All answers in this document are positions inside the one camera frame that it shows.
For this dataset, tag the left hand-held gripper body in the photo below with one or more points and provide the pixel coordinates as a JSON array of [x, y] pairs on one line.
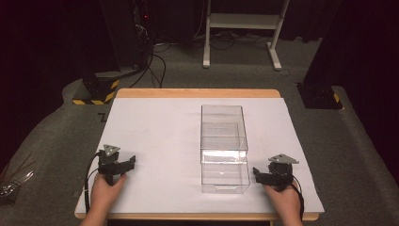
[[108, 163]]

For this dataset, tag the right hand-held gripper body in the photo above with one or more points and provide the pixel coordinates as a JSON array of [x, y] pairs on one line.
[[282, 172]]

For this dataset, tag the clear plastic drawer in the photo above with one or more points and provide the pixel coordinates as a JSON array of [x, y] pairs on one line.
[[225, 175]]

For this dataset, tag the clear plastic drawer case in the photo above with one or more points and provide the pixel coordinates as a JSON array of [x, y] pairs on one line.
[[223, 125]]

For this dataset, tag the person's right hand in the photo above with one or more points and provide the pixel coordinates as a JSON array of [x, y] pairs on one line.
[[284, 201]]

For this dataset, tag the person's left hand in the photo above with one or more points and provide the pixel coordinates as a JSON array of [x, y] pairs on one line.
[[105, 194]]

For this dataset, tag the white table sheet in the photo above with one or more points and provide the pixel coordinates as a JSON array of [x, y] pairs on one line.
[[156, 141]]

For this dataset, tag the black floor tape mark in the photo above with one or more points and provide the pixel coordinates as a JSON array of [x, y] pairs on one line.
[[102, 117]]

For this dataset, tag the black yellow striped stand base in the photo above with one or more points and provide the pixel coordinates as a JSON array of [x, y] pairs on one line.
[[97, 89]]

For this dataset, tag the wooden table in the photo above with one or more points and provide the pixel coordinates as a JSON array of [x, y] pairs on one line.
[[197, 93]]

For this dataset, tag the bundle of thin rods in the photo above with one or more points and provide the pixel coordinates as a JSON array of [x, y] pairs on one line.
[[14, 182]]

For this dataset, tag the black computer tower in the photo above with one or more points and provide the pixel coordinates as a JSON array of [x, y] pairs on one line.
[[128, 31]]

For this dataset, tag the white metal stand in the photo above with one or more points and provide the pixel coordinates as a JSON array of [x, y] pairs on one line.
[[241, 21]]

